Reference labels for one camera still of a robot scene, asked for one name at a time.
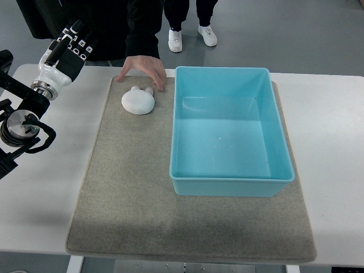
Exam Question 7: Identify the beige felt mat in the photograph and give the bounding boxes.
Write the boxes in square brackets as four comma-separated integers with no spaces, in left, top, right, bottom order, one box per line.
[65,76,317,264]

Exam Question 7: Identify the grey metal table crossbar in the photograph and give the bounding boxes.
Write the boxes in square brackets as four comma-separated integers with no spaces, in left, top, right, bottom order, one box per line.
[114,259,286,273]

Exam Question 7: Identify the blue plastic box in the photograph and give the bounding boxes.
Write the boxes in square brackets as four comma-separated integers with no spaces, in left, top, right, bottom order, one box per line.
[169,66,295,197]

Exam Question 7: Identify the white sneaker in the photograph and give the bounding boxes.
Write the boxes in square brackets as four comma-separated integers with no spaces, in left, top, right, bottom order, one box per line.
[168,28,183,53]
[198,26,217,47]

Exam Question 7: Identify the white bunny toy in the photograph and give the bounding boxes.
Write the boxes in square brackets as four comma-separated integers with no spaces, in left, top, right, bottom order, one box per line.
[121,86,155,115]

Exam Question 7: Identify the right white sneaker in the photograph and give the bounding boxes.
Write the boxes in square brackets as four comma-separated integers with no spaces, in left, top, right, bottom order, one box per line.
[198,26,217,47]

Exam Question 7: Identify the person's bare hand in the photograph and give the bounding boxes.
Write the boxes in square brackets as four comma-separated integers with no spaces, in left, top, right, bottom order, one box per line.
[115,55,167,91]

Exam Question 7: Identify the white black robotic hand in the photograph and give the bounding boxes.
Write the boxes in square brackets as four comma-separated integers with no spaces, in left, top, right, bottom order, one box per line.
[31,19,98,100]

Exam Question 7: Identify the left white sneaker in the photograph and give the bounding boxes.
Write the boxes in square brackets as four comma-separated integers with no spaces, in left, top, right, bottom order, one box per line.
[168,28,183,53]

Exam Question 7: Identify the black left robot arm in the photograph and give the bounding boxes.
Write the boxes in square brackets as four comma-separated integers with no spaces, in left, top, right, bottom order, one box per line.
[1,49,57,178]

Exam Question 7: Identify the standing person's black trousers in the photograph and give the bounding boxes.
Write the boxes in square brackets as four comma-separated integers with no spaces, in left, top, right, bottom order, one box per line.
[164,0,218,32]

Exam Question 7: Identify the white table leg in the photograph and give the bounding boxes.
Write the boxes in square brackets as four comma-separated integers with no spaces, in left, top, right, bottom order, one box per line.
[66,255,84,273]

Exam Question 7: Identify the person's black-sleeved forearm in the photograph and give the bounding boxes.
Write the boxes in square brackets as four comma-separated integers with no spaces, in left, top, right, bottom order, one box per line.
[17,1,164,61]

